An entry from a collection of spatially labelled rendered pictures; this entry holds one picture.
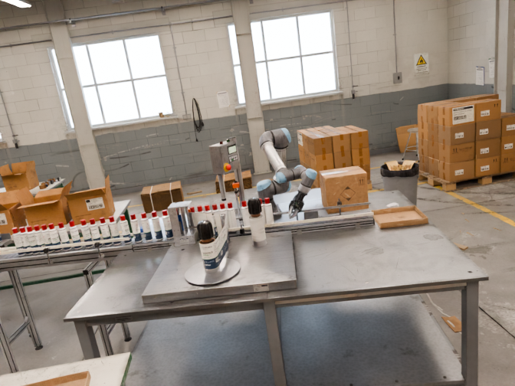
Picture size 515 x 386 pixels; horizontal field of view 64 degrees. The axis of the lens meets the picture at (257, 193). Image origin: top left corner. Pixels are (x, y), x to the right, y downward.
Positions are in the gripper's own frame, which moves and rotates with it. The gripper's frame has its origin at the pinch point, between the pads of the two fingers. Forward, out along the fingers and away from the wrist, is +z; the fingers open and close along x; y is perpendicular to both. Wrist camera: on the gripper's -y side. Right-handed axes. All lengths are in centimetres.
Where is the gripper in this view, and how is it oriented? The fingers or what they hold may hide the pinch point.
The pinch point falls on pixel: (290, 216)
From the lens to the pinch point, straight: 282.6
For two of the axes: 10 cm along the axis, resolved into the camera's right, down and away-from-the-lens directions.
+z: -3.8, 8.8, 2.7
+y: -0.4, 2.8, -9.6
